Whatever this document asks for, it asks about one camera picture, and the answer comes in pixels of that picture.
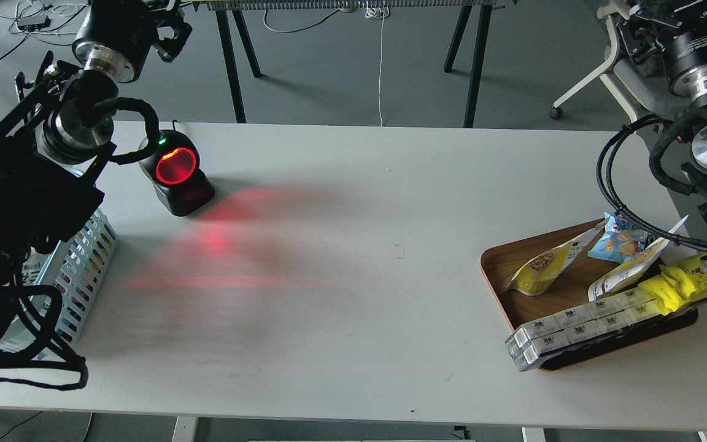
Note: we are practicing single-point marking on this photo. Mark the light blue plastic basket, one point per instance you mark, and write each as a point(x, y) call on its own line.
point(80, 270)

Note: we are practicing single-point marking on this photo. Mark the black power strip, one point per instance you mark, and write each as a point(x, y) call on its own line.
point(33, 23)

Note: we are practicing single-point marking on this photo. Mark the grey white office chair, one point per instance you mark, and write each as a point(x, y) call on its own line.
point(633, 93)

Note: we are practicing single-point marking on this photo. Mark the blue snack bag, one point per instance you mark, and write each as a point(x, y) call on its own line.
point(621, 240)

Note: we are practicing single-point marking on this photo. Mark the black barcode scanner red window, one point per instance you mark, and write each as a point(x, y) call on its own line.
point(174, 168)

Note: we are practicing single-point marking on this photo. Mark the wooden oval tray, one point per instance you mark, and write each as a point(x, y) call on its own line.
point(499, 264)

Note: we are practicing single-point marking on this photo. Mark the silver boxed snack pack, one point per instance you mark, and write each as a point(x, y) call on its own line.
point(563, 334)

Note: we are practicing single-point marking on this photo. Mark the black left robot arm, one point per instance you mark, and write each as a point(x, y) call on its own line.
point(54, 144)

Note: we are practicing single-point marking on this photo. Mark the yellow cartoon snack pack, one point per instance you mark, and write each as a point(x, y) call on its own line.
point(678, 286)

